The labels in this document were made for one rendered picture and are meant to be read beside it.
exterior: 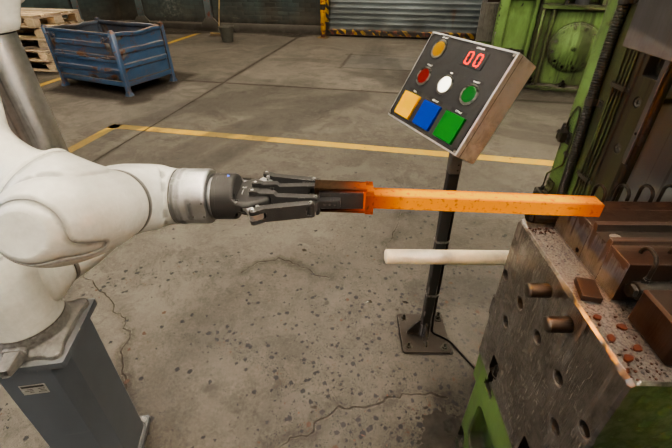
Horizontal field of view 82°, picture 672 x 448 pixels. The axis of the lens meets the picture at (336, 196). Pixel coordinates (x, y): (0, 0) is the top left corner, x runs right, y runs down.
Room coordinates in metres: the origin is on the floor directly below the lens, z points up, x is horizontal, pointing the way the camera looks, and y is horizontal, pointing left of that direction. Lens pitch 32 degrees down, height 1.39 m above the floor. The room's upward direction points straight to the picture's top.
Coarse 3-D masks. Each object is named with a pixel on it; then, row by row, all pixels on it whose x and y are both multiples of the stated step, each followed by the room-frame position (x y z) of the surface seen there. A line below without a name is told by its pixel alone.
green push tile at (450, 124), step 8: (448, 112) 0.98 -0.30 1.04; (440, 120) 0.99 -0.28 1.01; (448, 120) 0.97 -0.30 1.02; (456, 120) 0.95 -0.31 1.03; (464, 120) 0.93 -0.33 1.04; (440, 128) 0.97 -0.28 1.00; (448, 128) 0.95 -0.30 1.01; (456, 128) 0.93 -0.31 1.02; (440, 136) 0.95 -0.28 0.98; (448, 136) 0.93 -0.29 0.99
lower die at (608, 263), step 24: (576, 216) 0.59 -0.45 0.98; (600, 216) 0.57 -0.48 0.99; (624, 216) 0.57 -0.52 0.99; (648, 216) 0.57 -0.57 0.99; (576, 240) 0.57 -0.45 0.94; (600, 240) 0.51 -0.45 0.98; (624, 240) 0.49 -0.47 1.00; (648, 240) 0.49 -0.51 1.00; (600, 264) 0.49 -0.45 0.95; (624, 264) 0.45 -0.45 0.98; (648, 264) 0.44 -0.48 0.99
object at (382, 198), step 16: (368, 192) 0.51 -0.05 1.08; (384, 192) 0.52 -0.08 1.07; (400, 192) 0.52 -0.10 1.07; (416, 192) 0.52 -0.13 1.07; (432, 192) 0.52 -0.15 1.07; (448, 192) 0.52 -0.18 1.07; (464, 192) 0.53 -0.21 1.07; (480, 192) 0.53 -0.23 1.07; (496, 192) 0.53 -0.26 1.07; (368, 208) 0.50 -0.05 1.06; (384, 208) 0.51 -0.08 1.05; (400, 208) 0.51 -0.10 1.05; (416, 208) 0.51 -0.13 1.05; (432, 208) 0.50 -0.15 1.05; (448, 208) 0.50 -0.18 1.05; (464, 208) 0.50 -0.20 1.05; (480, 208) 0.50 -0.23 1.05; (496, 208) 0.50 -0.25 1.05; (512, 208) 0.50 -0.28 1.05; (528, 208) 0.50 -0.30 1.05; (544, 208) 0.50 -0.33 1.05; (560, 208) 0.50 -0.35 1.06; (576, 208) 0.50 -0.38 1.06; (592, 208) 0.50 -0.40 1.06
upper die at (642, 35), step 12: (648, 0) 0.62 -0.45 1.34; (660, 0) 0.60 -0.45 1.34; (636, 12) 0.63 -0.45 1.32; (648, 12) 0.61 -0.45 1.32; (660, 12) 0.59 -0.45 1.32; (636, 24) 0.63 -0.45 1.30; (648, 24) 0.60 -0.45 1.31; (660, 24) 0.58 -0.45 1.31; (636, 36) 0.62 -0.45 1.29; (648, 36) 0.59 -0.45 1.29; (660, 36) 0.57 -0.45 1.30; (636, 48) 0.61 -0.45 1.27; (648, 48) 0.58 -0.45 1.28; (660, 48) 0.56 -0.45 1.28
